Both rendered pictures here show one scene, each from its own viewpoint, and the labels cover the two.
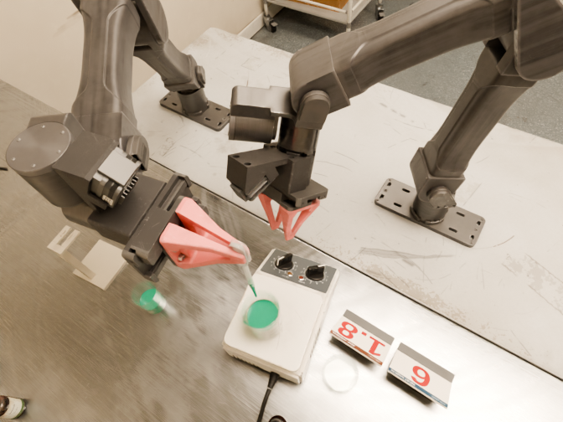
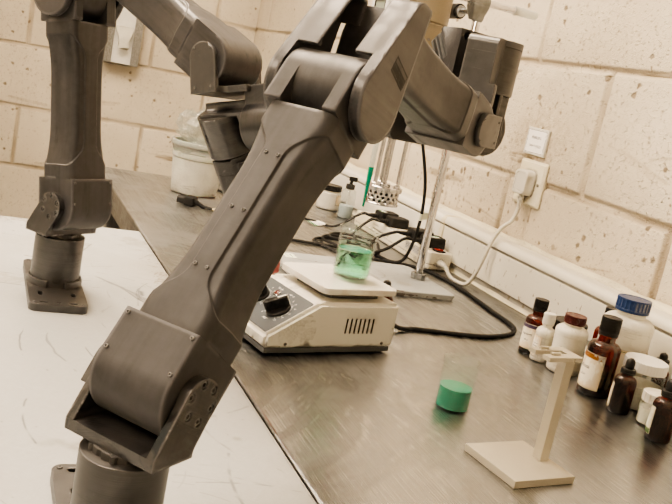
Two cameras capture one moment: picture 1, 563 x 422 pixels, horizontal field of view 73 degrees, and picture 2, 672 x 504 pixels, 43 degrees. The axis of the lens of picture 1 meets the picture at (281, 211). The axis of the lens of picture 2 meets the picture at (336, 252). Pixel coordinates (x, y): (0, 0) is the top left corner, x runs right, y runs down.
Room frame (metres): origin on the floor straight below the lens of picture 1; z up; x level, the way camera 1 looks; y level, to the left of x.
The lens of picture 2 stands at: (1.20, 0.51, 1.25)
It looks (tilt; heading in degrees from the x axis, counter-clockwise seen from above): 12 degrees down; 205
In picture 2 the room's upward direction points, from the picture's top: 12 degrees clockwise
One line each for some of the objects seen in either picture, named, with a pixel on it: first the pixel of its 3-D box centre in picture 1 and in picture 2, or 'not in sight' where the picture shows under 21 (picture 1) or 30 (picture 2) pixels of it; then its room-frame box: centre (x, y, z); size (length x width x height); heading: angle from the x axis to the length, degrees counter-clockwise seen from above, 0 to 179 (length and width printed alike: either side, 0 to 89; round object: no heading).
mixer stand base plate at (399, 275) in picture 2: not in sight; (359, 274); (-0.20, -0.10, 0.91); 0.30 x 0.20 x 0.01; 139
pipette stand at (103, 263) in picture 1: (86, 250); (533, 408); (0.35, 0.36, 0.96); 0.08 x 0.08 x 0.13; 56
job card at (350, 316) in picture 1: (362, 336); not in sight; (0.15, -0.10, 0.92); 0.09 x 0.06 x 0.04; 48
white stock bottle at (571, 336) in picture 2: not in sight; (569, 343); (-0.04, 0.32, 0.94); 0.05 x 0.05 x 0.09
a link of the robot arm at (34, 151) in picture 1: (84, 158); (472, 88); (0.29, 0.20, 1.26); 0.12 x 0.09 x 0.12; 176
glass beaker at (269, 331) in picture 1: (260, 316); (357, 252); (0.17, 0.05, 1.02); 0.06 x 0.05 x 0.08; 106
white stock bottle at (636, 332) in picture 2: not in sight; (623, 341); (-0.06, 0.38, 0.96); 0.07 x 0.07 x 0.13
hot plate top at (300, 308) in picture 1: (274, 319); (338, 278); (0.17, 0.03, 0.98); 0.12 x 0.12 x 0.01; 61
